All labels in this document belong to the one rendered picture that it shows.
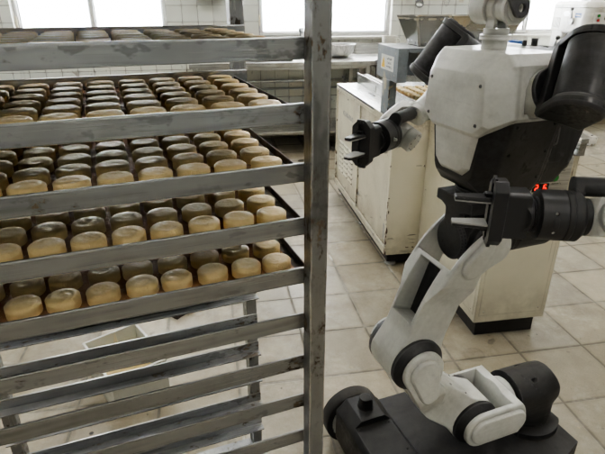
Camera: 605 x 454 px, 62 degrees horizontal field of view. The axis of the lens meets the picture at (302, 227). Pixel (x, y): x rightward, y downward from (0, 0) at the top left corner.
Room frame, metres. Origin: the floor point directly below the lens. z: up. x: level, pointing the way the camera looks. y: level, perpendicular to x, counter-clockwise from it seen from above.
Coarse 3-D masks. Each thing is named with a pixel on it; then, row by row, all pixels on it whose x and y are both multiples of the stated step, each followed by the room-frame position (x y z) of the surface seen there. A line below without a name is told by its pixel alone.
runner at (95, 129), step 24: (72, 120) 0.63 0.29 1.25; (96, 120) 0.64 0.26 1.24; (120, 120) 0.65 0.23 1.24; (144, 120) 0.66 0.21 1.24; (168, 120) 0.67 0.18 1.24; (192, 120) 0.68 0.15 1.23; (216, 120) 0.69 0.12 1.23; (240, 120) 0.70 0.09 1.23; (264, 120) 0.72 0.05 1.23; (288, 120) 0.73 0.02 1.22; (0, 144) 0.60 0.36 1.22; (24, 144) 0.61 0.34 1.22; (48, 144) 0.61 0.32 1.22
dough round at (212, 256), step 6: (198, 252) 0.80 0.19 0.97; (204, 252) 0.80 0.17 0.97; (210, 252) 0.80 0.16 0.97; (216, 252) 0.80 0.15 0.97; (192, 258) 0.78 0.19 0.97; (198, 258) 0.78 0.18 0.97; (204, 258) 0.78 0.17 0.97; (210, 258) 0.78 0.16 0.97; (216, 258) 0.79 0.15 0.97; (192, 264) 0.78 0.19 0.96; (198, 264) 0.77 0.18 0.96; (204, 264) 0.77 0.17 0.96
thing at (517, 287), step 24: (432, 144) 2.47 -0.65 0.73; (432, 168) 2.44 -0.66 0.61; (576, 168) 1.91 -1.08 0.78; (432, 192) 2.41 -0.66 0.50; (432, 216) 2.38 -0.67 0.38; (504, 264) 1.87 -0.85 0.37; (528, 264) 1.89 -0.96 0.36; (552, 264) 1.91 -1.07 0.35; (480, 288) 1.86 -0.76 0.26; (504, 288) 1.87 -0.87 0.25; (528, 288) 1.89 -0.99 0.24; (456, 312) 2.06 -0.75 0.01; (480, 312) 1.86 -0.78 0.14; (504, 312) 1.88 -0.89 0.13; (528, 312) 1.90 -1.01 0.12
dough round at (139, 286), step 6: (138, 276) 0.72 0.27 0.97; (144, 276) 0.72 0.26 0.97; (150, 276) 0.72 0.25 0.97; (126, 282) 0.70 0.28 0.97; (132, 282) 0.70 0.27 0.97; (138, 282) 0.70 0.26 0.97; (144, 282) 0.70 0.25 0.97; (150, 282) 0.70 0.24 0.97; (156, 282) 0.70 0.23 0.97; (126, 288) 0.69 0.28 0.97; (132, 288) 0.68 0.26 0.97; (138, 288) 0.68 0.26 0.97; (144, 288) 0.68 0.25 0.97; (150, 288) 0.68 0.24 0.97; (156, 288) 0.69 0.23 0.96; (132, 294) 0.68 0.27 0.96; (138, 294) 0.67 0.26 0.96; (144, 294) 0.68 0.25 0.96; (150, 294) 0.68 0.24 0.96
